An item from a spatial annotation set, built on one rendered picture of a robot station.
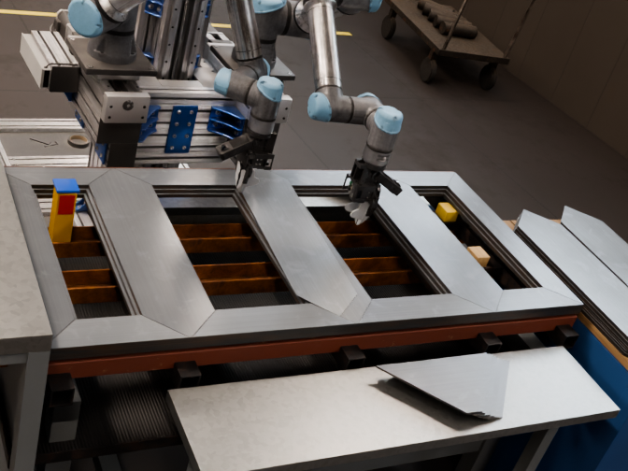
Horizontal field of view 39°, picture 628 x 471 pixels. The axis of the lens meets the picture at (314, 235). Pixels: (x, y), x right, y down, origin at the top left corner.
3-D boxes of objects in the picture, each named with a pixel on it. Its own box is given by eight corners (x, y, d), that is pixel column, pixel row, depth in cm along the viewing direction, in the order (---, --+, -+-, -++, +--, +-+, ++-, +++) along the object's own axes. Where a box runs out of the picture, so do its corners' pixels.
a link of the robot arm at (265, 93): (263, 70, 251) (290, 81, 250) (253, 106, 257) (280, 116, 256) (251, 78, 245) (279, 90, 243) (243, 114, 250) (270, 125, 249)
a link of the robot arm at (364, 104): (345, 88, 248) (358, 106, 240) (380, 92, 252) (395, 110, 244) (337, 113, 252) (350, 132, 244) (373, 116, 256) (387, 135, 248)
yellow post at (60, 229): (68, 252, 246) (77, 193, 237) (49, 253, 244) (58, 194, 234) (64, 242, 250) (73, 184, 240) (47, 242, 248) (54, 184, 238)
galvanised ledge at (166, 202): (446, 211, 332) (449, 205, 330) (98, 216, 270) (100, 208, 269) (420, 182, 346) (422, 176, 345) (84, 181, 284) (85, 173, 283)
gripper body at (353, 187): (340, 190, 253) (352, 153, 246) (366, 190, 257) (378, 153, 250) (352, 205, 247) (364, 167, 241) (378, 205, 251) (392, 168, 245)
